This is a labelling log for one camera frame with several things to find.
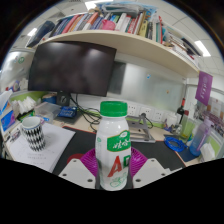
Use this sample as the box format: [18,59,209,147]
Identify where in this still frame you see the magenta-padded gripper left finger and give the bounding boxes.
[58,147,100,190]

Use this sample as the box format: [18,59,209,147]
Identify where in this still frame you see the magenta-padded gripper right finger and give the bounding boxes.
[128,147,175,190]

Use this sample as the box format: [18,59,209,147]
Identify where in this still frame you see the white green-capped drink bottle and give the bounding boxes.
[94,100,132,192]

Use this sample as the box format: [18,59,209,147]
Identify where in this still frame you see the purple translucent water bottle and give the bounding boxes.
[189,116,213,157]

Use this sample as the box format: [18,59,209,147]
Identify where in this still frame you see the black desk mat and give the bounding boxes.
[53,125,188,176]

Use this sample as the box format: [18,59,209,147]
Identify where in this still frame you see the white paper sheet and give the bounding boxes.
[8,121,77,174]

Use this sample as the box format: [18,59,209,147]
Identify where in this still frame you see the dark blue pad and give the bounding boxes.
[176,146,199,163]

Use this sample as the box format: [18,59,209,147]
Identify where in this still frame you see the white jar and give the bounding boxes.
[166,112,179,128]

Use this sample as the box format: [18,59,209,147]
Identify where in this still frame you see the black-and-white patterned mug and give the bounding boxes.
[20,116,47,153]

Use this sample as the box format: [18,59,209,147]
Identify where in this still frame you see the blue electronics box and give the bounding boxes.
[57,105,78,119]

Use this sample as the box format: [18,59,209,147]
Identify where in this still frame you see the dark wine bottle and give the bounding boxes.
[176,97,186,126]

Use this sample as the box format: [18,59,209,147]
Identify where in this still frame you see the clear plastic container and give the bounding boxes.
[34,101,62,123]

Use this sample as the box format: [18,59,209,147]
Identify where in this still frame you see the stack of white napkins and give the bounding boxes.
[11,96,37,116]

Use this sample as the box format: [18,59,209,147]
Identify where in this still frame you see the blue tissue box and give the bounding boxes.
[0,89,18,133]

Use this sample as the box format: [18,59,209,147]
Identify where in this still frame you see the black computer monitor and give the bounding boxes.
[27,41,118,108]

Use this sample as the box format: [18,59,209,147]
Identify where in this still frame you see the coiled blue cable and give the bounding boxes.
[163,134,188,153]

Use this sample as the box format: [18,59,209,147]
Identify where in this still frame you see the black cable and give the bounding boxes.
[69,94,101,133]

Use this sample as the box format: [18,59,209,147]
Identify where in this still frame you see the white wall socket panel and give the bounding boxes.
[126,103,168,123]

